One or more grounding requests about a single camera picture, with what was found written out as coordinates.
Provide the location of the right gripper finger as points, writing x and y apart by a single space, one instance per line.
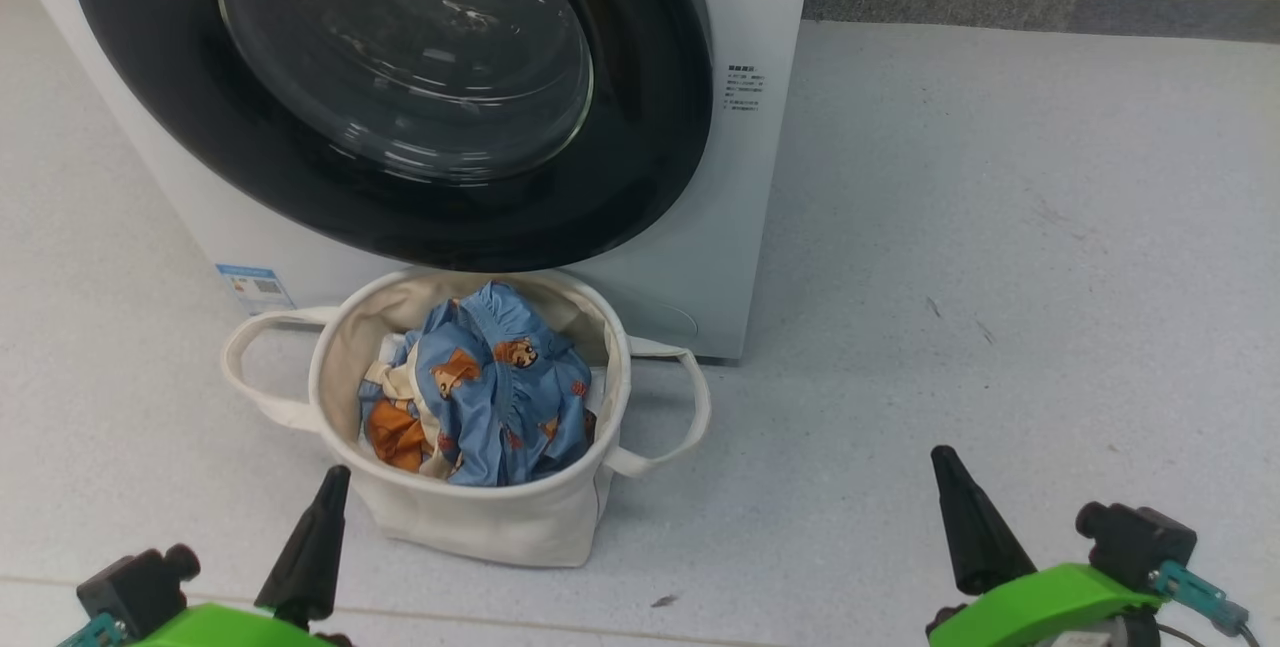
975 537

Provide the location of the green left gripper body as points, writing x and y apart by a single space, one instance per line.
230 629

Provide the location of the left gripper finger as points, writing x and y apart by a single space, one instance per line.
310 567

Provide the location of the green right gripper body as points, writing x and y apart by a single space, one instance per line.
1040 612

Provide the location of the blue bear-print clothing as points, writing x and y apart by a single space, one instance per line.
490 397

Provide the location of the round dark washing machine door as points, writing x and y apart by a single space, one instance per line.
640 177

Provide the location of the cream fabric laundry basket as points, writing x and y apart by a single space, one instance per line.
480 527

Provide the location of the white front-load washing machine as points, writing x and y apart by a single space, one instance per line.
760 177

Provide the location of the blue energy label sticker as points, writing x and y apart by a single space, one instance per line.
255 289

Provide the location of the round white filter cover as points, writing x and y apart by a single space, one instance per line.
665 317

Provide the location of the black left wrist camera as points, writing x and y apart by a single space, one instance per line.
140 587

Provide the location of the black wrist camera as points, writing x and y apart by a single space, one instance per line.
140 587
1140 542

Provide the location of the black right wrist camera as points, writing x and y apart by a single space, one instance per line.
1140 542

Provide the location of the teal left camera connector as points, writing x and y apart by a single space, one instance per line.
95 632

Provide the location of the teal camera connector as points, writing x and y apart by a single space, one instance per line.
95 632
1200 599

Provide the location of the teal right camera connector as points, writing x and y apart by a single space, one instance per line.
1200 599

